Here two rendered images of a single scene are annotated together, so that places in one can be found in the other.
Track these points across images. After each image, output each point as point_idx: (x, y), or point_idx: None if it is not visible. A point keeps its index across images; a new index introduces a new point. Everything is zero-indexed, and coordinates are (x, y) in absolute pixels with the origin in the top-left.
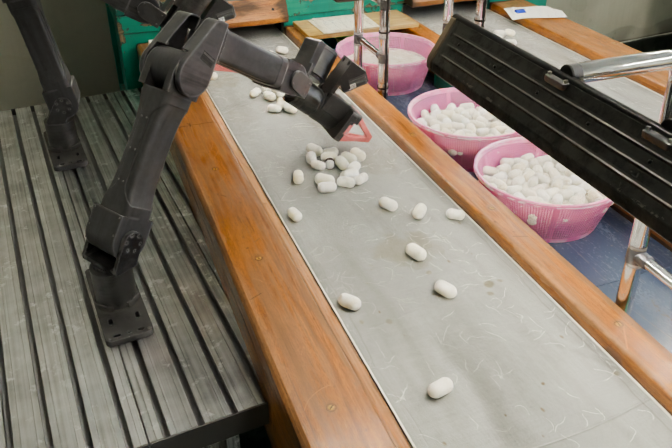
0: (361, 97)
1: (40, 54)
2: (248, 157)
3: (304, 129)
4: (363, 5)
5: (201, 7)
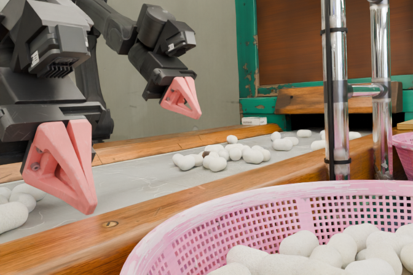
0: (268, 164)
1: (77, 81)
2: (16, 183)
3: (134, 182)
4: (385, 27)
5: (149, 30)
